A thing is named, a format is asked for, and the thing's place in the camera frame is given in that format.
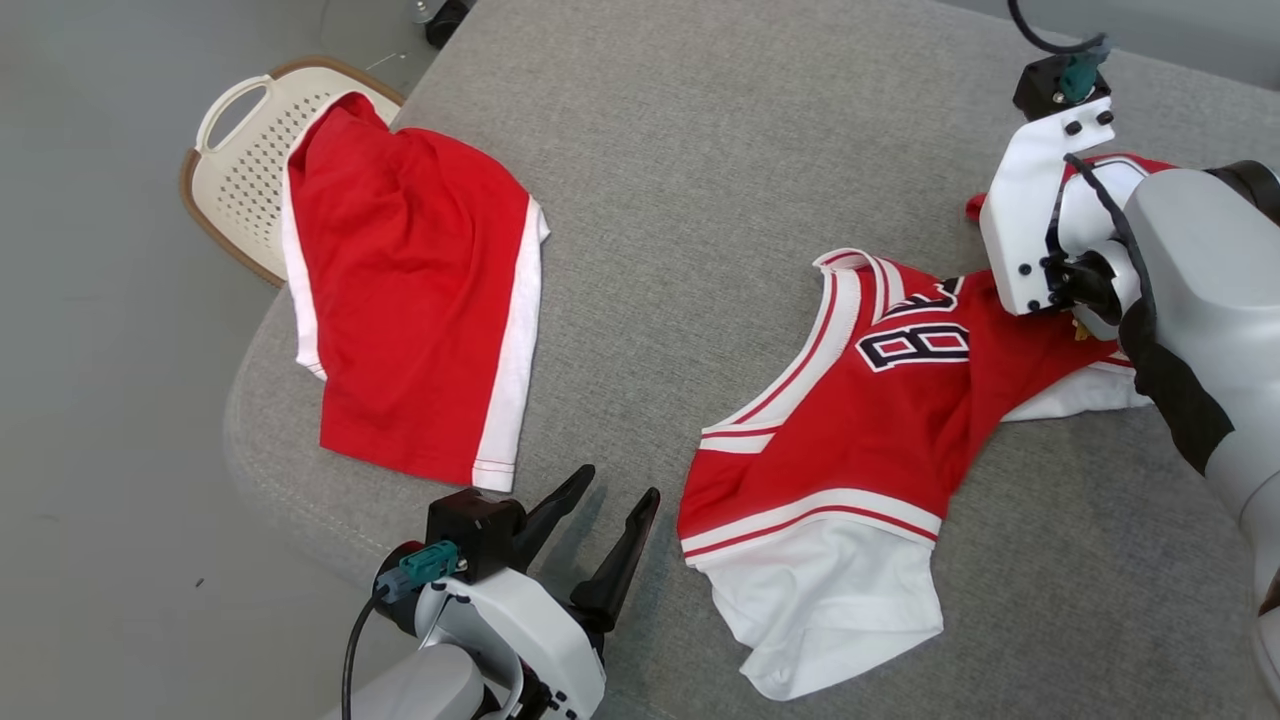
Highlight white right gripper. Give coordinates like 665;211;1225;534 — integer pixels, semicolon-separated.
979;96;1153;339

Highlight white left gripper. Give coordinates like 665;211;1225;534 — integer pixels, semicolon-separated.
413;464;662;720

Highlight red white basketball jersey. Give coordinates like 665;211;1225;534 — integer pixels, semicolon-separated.
677;152;1179;701

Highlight red shorts white side stripes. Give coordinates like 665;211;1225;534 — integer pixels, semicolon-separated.
280;92;551;493

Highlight cream perforated laundry basket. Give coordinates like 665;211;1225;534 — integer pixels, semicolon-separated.
178;56;406;289

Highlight thin black right gripper cable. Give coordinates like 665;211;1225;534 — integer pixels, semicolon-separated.
1045;153;1161;341

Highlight left camera cable teal plug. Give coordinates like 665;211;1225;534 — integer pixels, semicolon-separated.
342;540;463;720

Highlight camera cable teal plug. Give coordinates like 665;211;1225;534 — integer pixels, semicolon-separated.
1005;0;1113;103
342;540;463;720

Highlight right camera cable teal plug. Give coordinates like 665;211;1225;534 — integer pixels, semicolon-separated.
1005;0;1113;103

